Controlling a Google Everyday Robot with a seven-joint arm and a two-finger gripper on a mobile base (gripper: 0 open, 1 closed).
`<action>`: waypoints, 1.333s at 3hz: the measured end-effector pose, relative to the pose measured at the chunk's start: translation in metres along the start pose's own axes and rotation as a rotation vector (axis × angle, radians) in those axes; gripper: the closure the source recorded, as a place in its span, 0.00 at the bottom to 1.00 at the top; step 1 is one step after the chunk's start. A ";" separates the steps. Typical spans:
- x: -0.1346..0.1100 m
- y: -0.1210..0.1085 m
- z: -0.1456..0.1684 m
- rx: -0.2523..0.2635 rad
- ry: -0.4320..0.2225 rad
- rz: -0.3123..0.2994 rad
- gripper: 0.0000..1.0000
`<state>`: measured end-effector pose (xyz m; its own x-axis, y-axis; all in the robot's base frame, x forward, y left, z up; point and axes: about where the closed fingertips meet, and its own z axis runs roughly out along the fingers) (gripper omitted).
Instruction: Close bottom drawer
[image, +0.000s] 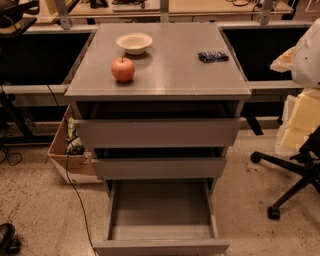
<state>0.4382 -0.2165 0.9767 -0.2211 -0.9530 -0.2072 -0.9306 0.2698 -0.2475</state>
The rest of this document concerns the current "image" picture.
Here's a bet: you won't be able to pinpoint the grey bottom drawer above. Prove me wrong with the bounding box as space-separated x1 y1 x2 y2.
93 179 229 256

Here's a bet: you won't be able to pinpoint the grey drawer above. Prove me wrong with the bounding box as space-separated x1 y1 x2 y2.
92 147 226 180
74 101 242 149
93 179 229 256

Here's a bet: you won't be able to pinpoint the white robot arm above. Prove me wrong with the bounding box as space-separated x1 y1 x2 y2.
270 18 320 88

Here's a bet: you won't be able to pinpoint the grey drawer cabinet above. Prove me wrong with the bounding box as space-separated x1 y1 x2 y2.
66 23 250 189

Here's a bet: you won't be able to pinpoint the grey top drawer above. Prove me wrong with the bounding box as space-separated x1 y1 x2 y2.
74 101 242 149

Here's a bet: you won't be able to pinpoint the grey middle drawer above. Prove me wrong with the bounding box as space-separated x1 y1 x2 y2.
92 147 226 180

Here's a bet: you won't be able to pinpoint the red apple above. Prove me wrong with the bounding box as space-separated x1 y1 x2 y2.
111 57 135 82

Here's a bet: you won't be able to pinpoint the green chip bag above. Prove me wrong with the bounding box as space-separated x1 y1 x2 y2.
66 117 84 155

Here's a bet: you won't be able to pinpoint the dark blue snack packet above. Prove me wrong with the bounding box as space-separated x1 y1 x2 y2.
198 51 229 63

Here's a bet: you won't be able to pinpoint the white bowl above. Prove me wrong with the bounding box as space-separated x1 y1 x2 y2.
116 33 153 55

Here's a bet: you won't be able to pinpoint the cardboard box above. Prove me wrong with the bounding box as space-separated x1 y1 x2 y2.
47 106 99 184

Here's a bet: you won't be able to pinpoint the yellow foam blocks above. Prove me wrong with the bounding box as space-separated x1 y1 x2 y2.
275 89 320 156

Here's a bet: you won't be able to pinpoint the black office chair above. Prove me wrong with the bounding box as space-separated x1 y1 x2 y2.
250 127 320 220

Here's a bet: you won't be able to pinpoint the wooden background desk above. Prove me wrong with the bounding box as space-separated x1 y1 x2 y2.
19 0 294 24

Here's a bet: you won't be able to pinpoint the black shoe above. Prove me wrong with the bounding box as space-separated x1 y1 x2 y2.
0 223 22 256

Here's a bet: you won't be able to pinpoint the black floor cable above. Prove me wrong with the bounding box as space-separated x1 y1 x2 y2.
46 84 98 256

